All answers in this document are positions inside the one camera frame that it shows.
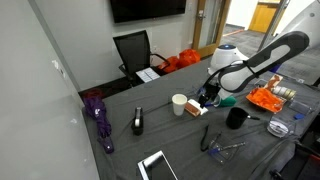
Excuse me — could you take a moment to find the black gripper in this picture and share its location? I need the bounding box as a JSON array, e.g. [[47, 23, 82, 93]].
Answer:
[[198, 82, 222, 109]]

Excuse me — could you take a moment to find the wooden brick with orange print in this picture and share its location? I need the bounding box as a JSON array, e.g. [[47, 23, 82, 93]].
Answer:
[[264, 73, 284, 91], [184, 101, 202, 118]]

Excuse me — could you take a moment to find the white paper cup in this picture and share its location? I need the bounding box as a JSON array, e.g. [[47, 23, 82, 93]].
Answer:
[[171, 93, 188, 117]]

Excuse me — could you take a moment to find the green plastic cup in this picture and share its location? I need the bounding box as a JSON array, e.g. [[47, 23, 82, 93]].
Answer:
[[213, 94, 238, 109]]

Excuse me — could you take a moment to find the black mug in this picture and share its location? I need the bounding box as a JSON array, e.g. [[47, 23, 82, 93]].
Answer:
[[225, 106, 250, 130]]

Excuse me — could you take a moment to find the orange plastic bag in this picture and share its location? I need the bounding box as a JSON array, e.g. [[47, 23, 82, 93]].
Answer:
[[163, 55, 181, 74], [178, 48, 202, 70]]

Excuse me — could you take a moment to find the blue silver pen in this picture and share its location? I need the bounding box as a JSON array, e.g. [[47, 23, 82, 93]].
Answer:
[[208, 141, 247, 155]]

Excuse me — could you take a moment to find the grey table cloth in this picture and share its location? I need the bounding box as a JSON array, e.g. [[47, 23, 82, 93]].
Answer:
[[81, 56, 320, 180]]

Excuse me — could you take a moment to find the small clear plastic box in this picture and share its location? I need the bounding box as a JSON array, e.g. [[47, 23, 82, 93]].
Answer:
[[207, 132, 248, 165]]

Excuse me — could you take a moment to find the white printed paper sheet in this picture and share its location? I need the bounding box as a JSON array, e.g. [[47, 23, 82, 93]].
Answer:
[[135, 67, 162, 84]]

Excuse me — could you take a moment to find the orange snack bag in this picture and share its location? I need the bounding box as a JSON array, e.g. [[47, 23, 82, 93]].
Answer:
[[245, 87, 284, 114]]

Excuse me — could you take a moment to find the clear plastic organizer box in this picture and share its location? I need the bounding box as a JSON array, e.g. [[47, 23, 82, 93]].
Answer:
[[254, 73, 299, 103]]

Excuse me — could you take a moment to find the wooden glass door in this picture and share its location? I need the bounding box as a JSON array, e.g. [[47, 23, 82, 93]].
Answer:
[[192, 0, 232, 58]]

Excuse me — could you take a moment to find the white tape roll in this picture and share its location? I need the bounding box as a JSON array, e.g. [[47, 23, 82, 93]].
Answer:
[[271, 85, 283, 96]]

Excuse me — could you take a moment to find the black mesh office chair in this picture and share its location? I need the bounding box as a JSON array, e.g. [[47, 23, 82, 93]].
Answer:
[[112, 29, 171, 88]]

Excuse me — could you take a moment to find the yellowish tape roll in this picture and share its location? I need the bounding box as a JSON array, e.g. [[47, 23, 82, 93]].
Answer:
[[287, 89, 298, 101]]

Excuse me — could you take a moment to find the plain wooden door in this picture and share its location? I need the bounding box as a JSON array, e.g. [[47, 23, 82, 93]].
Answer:
[[248, 1, 279, 34]]

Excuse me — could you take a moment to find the purple folded umbrella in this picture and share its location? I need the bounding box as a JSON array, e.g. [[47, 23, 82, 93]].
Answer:
[[82, 95, 115, 155]]

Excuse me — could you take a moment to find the black cable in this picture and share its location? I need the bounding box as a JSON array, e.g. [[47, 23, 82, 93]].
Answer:
[[199, 124, 222, 153]]

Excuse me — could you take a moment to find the black wall television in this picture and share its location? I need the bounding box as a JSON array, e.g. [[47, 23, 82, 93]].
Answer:
[[109, 0, 188, 24]]

